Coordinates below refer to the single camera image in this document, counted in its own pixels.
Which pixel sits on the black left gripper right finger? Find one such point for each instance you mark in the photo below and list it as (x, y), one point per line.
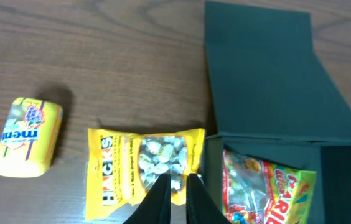
(200, 208)

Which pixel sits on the yellow Mentos bottle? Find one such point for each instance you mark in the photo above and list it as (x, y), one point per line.
(29, 137)

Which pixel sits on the black open box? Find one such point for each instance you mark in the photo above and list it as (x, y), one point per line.
(274, 100)

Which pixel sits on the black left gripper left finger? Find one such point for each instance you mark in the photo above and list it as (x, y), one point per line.
(156, 205)

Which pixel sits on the green Haribo gummy bag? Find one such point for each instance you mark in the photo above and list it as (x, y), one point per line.
(258, 191)

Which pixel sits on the yellow Hacks candy bag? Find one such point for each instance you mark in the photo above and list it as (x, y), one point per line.
(123, 167)

